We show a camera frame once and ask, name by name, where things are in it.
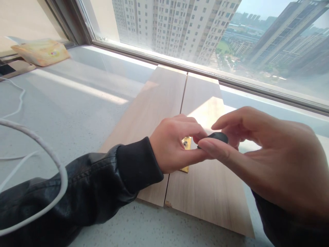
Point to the person's left hand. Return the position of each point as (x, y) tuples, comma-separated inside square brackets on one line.
[(165, 144)]

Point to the yellow tissue packet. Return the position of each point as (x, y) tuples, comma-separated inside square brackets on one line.
[(42, 52)]

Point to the light wooden board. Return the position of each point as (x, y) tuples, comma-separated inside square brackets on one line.
[(156, 103), (205, 190)]

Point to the person's right fingers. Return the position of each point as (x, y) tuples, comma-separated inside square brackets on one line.
[(244, 139)]

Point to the brass hinge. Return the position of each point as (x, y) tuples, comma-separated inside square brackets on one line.
[(187, 144)]

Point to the window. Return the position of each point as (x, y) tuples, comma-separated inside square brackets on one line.
[(205, 38)]

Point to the beige flat object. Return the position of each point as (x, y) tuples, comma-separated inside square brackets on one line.
[(23, 68)]

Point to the black stubby screwdriver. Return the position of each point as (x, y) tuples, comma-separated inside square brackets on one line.
[(217, 136)]

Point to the person's left index finger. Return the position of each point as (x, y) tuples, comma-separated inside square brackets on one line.
[(191, 128)]

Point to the person's right thumb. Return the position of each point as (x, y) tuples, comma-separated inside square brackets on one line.
[(221, 151)]

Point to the person's left thumb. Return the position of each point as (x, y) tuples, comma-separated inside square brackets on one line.
[(190, 158)]

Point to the person's right index finger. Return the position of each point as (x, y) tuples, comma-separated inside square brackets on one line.
[(236, 117)]

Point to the person's right hand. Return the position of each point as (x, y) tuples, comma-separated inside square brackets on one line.
[(282, 164)]

